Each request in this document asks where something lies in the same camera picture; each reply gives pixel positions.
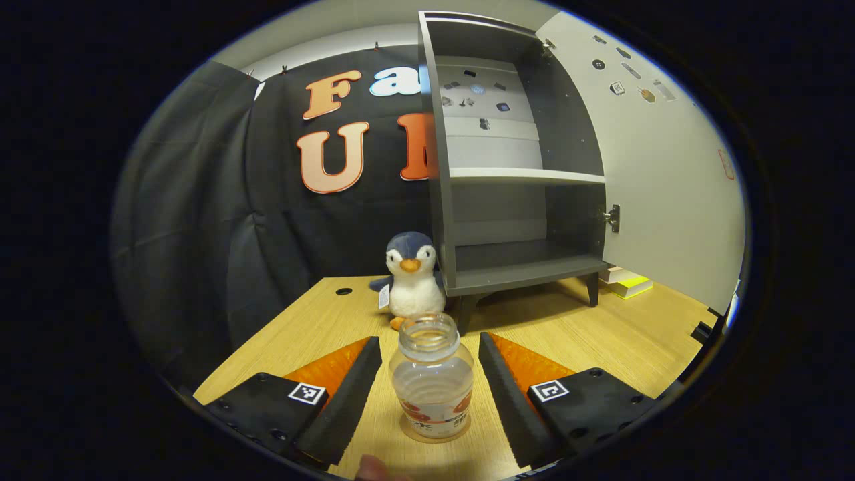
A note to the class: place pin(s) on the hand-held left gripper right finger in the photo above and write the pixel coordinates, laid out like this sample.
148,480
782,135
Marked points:
504,407

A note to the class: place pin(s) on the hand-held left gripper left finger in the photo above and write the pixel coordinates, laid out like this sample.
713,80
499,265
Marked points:
347,407

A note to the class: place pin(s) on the clear plastic bottle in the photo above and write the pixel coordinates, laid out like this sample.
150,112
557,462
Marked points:
431,381

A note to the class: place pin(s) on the grey cabinet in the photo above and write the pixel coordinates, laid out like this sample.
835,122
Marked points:
574,220

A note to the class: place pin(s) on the white cabinet door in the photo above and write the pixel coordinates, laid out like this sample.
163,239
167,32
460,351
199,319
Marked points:
668,200

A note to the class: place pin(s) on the metal door hinge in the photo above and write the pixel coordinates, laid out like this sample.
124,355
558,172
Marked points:
612,218
548,47

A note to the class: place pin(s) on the white cabinet shelf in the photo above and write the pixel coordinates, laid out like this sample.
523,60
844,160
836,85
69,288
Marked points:
528,175

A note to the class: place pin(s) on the penguin plush toy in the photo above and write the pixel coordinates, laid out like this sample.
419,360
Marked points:
414,294

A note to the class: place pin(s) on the yellow book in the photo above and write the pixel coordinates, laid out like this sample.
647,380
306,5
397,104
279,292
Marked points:
634,286

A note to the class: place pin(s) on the small black block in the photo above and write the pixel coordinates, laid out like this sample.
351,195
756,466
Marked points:
701,332

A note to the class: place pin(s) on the black backdrop cloth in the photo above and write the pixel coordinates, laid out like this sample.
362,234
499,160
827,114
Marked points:
200,234

